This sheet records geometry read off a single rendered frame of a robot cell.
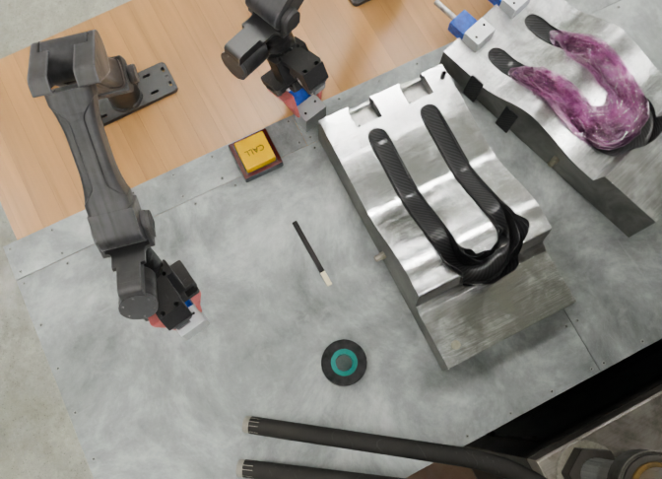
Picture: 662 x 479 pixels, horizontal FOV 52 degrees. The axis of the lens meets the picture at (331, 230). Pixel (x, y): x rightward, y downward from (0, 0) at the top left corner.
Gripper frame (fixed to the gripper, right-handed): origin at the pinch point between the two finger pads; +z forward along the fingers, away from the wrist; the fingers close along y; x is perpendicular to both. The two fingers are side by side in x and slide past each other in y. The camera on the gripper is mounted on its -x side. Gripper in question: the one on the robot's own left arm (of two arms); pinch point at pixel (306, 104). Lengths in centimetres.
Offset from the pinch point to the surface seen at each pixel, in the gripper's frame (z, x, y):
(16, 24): 16, 143, -33
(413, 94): 4.3, -11.0, 16.6
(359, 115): 2.8, -8.3, 5.8
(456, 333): 24, -45, -7
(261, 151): 1.6, -0.9, -12.4
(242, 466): 23, -38, -50
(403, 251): 10.0, -33.7, -6.6
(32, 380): 66, 55, -93
